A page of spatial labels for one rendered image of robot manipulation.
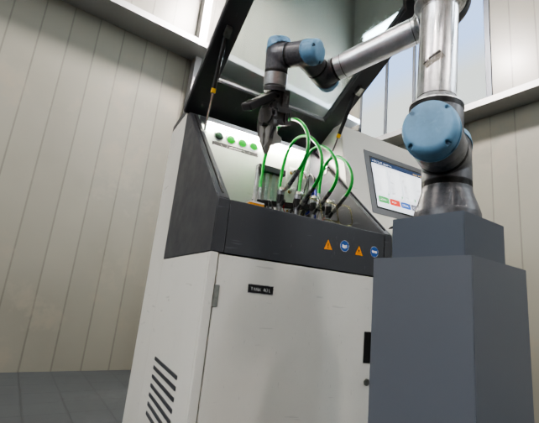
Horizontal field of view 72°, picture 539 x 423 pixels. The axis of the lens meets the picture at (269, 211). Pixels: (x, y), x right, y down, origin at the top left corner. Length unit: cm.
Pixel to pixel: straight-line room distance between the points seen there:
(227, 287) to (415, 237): 52
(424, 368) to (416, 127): 50
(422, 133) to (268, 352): 72
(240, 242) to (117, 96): 269
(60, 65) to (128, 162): 91
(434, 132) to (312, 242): 55
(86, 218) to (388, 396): 277
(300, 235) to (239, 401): 51
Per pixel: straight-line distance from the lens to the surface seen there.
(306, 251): 120
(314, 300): 122
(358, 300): 133
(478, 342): 83
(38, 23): 376
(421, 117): 87
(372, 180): 186
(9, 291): 323
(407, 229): 94
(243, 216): 110
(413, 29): 122
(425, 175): 100
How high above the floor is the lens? 68
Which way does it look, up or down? 13 degrees up
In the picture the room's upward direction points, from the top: 6 degrees clockwise
